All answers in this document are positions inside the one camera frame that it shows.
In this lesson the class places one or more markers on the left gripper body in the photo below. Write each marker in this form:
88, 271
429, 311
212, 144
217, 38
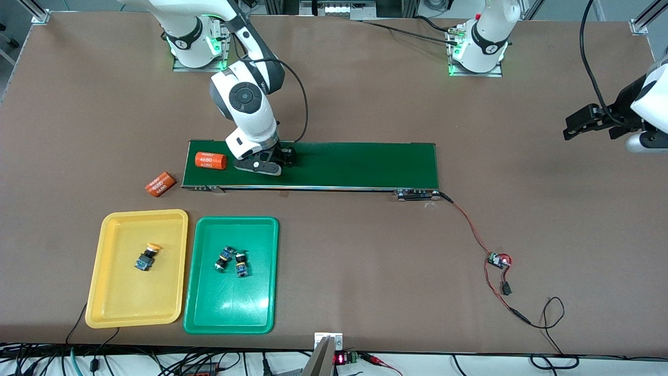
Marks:
620, 113

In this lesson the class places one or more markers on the orange cylindrical battery cell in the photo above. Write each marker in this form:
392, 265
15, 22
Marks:
160, 184
210, 161

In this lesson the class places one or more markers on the green push button switch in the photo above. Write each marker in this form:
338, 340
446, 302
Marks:
223, 258
241, 267

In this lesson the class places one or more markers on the yellow push button switch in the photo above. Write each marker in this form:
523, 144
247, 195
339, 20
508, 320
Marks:
146, 260

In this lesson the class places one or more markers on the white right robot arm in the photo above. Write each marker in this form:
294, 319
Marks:
250, 115

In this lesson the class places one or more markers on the green conveyor belt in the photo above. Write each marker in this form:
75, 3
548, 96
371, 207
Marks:
365, 167

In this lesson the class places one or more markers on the green plastic tray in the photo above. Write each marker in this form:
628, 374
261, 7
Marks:
229, 303

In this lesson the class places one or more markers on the grey equipment with lights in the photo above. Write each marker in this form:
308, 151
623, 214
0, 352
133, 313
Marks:
339, 8

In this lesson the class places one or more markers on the small controller circuit board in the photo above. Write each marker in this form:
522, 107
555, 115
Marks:
497, 260

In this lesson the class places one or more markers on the yellow plastic tray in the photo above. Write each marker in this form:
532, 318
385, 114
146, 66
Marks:
120, 292

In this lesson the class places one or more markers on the small red LED display module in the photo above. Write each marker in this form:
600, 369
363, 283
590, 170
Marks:
342, 359

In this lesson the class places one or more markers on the red alligator clip lead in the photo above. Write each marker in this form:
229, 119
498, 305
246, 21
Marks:
378, 360

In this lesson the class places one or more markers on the aluminium frame profile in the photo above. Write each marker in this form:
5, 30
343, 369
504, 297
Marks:
644, 21

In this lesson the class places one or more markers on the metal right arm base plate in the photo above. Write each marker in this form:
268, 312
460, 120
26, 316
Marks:
225, 47

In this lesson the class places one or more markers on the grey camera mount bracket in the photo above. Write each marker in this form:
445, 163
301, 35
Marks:
321, 357

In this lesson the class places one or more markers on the aluminium corner bracket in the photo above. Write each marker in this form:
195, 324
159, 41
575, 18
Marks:
40, 14

